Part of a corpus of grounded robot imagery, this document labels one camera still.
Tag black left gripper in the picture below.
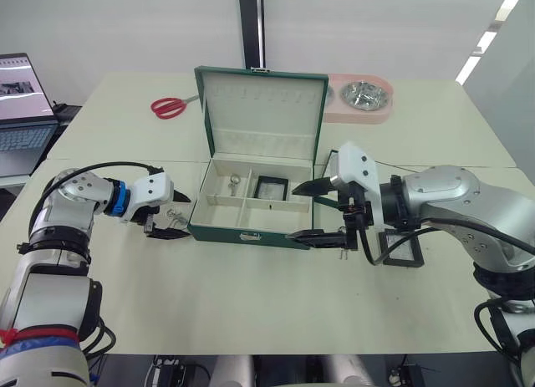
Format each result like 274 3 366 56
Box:
137 188 194 241

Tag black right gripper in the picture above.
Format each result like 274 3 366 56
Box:
285 175 374 254

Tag black square display case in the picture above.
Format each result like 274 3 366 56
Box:
377 230 425 268
252 175 291 202

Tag green jewelry box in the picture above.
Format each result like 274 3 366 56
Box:
186 65 330 252

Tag pink double bowl stand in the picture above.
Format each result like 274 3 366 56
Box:
323 73 395 125

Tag steel bowl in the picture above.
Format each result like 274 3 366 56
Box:
339 80 388 112

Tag black device beside laptop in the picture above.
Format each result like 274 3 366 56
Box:
51 103 84 125

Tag light grey cylinder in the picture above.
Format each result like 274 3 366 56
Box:
211 354 257 387
322 354 375 387

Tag open laptop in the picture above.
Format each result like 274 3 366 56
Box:
0 52 60 180

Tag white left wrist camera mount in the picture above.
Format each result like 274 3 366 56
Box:
121 171 176 224

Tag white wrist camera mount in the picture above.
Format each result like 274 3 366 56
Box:
333 141 386 237
121 171 176 224

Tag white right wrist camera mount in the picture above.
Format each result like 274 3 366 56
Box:
333 141 386 237

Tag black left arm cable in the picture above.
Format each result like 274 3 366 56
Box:
39 160 165 208

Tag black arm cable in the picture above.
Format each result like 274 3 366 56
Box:
358 216 535 266
39 160 165 208

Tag red-handled scissors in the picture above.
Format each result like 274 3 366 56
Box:
150 94 201 121

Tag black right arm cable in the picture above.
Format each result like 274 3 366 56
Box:
358 216 535 266

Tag black vertical post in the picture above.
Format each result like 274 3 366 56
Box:
237 0 269 69

